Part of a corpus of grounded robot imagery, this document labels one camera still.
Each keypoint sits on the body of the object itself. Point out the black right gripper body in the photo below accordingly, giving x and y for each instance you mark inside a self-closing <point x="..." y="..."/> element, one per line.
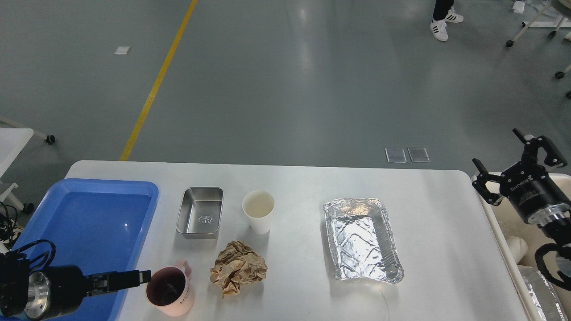
<point x="533" y="194"/>

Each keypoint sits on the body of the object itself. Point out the crumpled brown paper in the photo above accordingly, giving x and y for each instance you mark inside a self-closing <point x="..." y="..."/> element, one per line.
<point x="236" y="265"/>

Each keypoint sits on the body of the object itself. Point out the white side table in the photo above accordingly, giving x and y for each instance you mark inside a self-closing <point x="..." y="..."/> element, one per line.
<point x="14" y="137"/>

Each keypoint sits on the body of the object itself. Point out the left clear floor plate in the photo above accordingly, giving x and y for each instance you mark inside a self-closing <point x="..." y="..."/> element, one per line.
<point x="396" y="155"/>

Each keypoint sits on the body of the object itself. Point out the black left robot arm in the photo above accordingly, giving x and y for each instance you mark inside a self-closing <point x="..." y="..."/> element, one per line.
<point x="16" y="267"/>

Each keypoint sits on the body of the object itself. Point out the blue plastic tray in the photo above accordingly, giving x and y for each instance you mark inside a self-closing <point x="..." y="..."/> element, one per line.
<point x="97" y="225"/>

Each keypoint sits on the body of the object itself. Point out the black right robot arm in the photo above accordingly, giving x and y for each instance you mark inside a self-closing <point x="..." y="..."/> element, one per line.
<point x="552" y="259"/>

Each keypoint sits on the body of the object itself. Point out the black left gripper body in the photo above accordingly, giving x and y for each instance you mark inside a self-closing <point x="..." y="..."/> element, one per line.
<point x="55" y="292"/>

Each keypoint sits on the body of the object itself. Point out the white wheeled cart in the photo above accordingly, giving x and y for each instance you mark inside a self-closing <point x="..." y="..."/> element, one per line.
<point x="562" y="19"/>

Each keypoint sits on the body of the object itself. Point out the white floor sticker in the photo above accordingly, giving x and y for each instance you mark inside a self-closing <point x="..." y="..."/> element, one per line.
<point x="122" y="50"/>

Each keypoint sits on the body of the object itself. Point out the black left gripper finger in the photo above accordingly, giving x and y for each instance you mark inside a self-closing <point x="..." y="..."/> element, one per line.
<point x="128" y="279"/>
<point x="107" y="287"/>

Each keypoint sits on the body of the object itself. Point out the right clear floor plate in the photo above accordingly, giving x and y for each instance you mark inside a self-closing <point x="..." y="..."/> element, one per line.
<point x="419" y="155"/>

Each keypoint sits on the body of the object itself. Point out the foil tray in bin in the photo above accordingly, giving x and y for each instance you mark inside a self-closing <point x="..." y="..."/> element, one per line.
<point x="545" y="300"/>

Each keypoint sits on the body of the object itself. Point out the pink ribbed mug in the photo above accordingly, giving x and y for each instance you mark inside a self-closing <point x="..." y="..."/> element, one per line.
<point x="170" y="289"/>

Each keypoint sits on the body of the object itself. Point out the white object in bin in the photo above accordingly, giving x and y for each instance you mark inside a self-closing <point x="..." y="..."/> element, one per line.
<point x="518" y="247"/>

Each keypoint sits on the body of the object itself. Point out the clear floor plate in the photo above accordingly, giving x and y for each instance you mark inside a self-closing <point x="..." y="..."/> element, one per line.
<point x="419" y="155"/>
<point x="396" y="155"/>

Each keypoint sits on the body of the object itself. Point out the aluminium foil tray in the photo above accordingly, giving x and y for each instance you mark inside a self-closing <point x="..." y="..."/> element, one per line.
<point x="361" y="240"/>

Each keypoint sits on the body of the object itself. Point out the person in black trousers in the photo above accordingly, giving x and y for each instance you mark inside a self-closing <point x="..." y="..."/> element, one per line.
<point x="444" y="12"/>

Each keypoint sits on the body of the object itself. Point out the white paper cup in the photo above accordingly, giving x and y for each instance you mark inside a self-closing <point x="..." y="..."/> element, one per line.
<point x="258" y="207"/>

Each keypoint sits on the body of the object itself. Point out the stainless steel rectangular container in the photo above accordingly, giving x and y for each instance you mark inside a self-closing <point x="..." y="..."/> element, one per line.
<point x="200" y="213"/>

